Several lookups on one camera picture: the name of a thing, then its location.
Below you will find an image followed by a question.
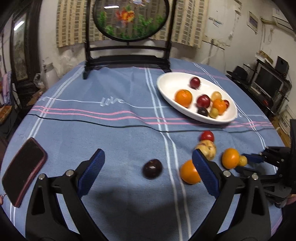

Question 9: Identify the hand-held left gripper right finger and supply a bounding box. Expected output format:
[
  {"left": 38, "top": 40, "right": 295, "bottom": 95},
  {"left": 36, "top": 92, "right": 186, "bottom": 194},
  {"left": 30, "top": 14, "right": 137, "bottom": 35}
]
[{"left": 192, "top": 149, "right": 271, "bottom": 241}]

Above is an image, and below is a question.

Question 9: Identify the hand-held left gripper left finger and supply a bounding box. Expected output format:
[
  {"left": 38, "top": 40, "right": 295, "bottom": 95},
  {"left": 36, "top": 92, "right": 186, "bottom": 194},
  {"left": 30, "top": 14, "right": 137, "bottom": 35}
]
[{"left": 25, "top": 149, "right": 106, "bottom": 241}]

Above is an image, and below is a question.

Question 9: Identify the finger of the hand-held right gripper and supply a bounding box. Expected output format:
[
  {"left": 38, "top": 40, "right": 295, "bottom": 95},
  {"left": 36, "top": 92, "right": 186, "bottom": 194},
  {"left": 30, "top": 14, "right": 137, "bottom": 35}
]
[
  {"left": 243, "top": 148, "right": 278, "bottom": 166},
  {"left": 235, "top": 167, "right": 278, "bottom": 183}
]

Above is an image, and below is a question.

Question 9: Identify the large orange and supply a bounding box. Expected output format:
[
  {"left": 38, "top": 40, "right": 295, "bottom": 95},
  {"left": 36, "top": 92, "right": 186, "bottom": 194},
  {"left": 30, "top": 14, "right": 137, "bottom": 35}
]
[{"left": 174, "top": 89, "right": 193, "bottom": 108}]

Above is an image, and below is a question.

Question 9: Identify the white oval plate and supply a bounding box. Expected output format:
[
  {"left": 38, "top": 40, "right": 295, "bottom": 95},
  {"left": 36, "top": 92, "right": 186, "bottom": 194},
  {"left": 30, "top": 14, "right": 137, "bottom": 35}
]
[{"left": 157, "top": 72, "right": 238, "bottom": 124}]

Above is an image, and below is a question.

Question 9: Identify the person's right hand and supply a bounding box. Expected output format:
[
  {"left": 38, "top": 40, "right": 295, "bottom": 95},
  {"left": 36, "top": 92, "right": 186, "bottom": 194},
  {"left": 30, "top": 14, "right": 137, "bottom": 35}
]
[{"left": 275, "top": 195, "right": 296, "bottom": 209}]

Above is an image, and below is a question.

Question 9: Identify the blue striped tablecloth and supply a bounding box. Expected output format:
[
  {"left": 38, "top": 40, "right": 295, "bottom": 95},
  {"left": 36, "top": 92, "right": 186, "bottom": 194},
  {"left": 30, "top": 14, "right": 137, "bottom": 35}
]
[{"left": 0, "top": 57, "right": 287, "bottom": 241}]

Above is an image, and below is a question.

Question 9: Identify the white plastic bucket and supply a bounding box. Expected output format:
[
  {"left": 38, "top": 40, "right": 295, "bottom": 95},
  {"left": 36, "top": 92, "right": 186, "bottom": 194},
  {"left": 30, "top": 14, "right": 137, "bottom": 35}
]
[{"left": 279, "top": 109, "right": 292, "bottom": 133}]

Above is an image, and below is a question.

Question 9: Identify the black desk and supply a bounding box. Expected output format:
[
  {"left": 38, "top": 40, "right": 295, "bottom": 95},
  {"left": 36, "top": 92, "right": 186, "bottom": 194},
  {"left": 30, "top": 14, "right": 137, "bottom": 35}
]
[{"left": 228, "top": 74, "right": 290, "bottom": 116}]

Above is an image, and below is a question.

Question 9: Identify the red smartphone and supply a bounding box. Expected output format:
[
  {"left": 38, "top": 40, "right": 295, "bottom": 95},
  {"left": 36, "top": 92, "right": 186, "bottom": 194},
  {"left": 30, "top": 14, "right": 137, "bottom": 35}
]
[{"left": 2, "top": 137, "right": 48, "bottom": 207}]

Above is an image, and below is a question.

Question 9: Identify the computer monitor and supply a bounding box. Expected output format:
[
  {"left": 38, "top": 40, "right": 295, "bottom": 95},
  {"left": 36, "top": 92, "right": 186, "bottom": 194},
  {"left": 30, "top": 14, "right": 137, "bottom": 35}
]
[{"left": 251, "top": 64, "right": 284, "bottom": 98}]

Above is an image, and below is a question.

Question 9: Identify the black hat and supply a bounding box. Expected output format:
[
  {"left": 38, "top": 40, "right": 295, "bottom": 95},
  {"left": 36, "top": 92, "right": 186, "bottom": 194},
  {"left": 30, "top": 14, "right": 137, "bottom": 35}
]
[{"left": 226, "top": 65, "right": 249, "bottom": 80}]

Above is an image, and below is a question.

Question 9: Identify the black speaker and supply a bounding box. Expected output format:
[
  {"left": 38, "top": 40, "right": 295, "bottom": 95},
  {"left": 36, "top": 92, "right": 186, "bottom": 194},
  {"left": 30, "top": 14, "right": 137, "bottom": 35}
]
[{"left": 275, "top": 56, "right": 289, "bottom": 73}]

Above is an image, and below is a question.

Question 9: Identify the brown cushion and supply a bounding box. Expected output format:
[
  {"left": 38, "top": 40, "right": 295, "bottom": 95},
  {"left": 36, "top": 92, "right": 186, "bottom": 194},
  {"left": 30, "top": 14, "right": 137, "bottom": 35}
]
[{"left": 0, "top": 105, "right": 13, "bottom": 124}]

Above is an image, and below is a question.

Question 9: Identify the white jug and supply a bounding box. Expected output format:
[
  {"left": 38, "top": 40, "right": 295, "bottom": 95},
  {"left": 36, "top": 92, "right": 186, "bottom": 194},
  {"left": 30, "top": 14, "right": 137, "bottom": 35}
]
[{"left": 40, "top": 58, "right": 58, "bottom": 90}]

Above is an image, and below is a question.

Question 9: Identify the white air conditioner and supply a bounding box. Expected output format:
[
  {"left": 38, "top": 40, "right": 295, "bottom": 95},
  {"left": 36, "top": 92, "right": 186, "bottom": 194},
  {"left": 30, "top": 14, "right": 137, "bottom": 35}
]
[{"left": 272, "top": 8, "right": 296, "bottom": 30}]

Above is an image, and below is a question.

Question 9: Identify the dark framed painting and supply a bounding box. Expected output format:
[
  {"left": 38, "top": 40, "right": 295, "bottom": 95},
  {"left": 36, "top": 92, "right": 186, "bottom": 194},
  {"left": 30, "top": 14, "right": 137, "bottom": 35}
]
[{"left": 9, "top": 11, "right": 35, "bottom": 81}]

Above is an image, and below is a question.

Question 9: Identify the checked beige curtain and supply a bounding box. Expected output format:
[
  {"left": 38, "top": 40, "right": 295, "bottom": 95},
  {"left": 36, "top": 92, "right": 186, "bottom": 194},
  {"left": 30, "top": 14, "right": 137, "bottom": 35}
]
[{"left": 57, "top": 0, "right": 208, "bottom": 49}]

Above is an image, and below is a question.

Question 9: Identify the round goldfish screen ornament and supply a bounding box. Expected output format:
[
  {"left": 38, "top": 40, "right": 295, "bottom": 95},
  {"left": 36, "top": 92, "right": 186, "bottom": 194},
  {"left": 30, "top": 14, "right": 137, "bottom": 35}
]
[{"left": 84, "top": 0, "right": 178, "bottom": 80}]

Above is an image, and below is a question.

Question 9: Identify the wall power outlet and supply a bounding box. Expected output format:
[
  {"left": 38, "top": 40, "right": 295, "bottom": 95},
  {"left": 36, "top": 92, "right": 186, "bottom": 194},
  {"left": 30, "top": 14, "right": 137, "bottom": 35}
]
[{"left": 210, "top": 39, "right": 226, "bottom": 49}]

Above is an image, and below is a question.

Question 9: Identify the wall electric panel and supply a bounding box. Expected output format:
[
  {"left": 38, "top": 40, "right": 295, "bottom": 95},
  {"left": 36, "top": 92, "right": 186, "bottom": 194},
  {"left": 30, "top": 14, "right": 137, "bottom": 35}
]
[{"left": 247, "top": 11, "right": 258, "bottom": 34}]

